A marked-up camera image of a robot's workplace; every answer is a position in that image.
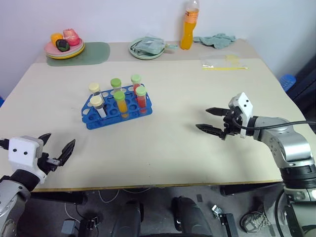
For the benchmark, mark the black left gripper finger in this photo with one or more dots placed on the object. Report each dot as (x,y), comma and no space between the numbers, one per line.
(45,138)
(66,151)

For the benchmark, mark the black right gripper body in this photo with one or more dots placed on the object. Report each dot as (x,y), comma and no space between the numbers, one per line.
(232,123)

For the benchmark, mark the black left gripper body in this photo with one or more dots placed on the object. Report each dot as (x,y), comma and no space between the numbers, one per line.
(48,164)

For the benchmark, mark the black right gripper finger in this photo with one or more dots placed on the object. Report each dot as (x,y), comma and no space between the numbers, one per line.
(209,130)
(217,111)

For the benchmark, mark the orange liquid tube green cap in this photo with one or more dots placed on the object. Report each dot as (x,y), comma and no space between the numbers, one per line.
(122,106)

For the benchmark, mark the red liquid tube green cap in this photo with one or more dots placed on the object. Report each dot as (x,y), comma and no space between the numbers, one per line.
(135,79)
(142,101)

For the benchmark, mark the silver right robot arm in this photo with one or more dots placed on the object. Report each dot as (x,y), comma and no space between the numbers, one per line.
(291,145)

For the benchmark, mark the blue test tube rack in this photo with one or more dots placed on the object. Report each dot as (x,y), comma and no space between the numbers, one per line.
(98,124)

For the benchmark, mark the clear tube cream cap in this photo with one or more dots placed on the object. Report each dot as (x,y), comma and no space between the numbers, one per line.
(93,87)
(96,101)

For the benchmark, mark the clear tube green cap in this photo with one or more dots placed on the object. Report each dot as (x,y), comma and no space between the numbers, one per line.
(116,82)

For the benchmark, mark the clear plastic zip bag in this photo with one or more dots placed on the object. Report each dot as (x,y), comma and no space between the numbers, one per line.
(217,60)

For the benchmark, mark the blue plastic object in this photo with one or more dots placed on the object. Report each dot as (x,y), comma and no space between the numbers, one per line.
(1,100)

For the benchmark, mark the grey power adapter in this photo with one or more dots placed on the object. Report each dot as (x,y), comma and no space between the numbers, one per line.
(69,226)

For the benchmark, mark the blue plastic stool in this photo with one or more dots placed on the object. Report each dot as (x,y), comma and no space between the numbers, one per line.
(287,81)

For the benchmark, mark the green cloth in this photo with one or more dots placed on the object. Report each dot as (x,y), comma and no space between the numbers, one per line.
(217,39)

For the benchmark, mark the black power connector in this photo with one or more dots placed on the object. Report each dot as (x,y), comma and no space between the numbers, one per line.
(91,223)

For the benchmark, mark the metal caster wheel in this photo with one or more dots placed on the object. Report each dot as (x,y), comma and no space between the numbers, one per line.
(217,210)

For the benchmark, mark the black chair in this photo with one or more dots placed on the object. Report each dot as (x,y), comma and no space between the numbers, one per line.
(306,84)

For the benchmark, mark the orange soda bottle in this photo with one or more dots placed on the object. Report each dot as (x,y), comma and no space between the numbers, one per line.
(186,32)

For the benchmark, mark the yellow plate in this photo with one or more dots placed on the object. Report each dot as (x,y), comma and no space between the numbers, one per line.
(71,56)

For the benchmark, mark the dark rounded shape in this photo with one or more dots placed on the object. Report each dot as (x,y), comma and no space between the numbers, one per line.
(190,217)

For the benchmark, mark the pink plate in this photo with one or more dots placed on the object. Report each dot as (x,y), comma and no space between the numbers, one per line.
(50,49)

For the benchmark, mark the light green round plate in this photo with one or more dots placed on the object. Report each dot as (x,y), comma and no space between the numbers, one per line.
(145,57)

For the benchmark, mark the grey-green pouch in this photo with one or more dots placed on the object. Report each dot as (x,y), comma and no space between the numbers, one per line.
(150,45)

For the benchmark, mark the dark toy fruit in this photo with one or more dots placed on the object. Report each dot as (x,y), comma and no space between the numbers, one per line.
(62,45)

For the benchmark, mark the pale green plate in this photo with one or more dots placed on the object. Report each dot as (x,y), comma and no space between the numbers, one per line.
(81,47)

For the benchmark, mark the grey sneaker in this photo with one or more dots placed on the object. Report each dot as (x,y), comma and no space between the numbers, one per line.
(256,219)

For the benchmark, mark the green placemat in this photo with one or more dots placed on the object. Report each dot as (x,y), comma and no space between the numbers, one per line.
(96,53)

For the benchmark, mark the orange toy fruit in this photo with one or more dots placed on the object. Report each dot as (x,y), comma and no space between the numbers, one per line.
(56,37)

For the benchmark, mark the red toy fruit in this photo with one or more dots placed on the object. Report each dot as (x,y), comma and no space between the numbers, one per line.
(71,37)

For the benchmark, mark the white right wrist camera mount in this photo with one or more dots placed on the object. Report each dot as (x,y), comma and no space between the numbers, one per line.
(244,103)

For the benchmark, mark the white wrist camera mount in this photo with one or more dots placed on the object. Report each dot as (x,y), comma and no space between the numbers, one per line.
(22,153)
(244,103)

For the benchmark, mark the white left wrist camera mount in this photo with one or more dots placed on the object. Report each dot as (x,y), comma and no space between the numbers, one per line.
(22,153)

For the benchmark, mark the black table frame bar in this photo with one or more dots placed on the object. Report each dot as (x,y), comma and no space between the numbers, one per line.
(61,197)
(247,190)

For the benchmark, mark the black metal bracket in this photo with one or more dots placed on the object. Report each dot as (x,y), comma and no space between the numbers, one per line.
(229,224)

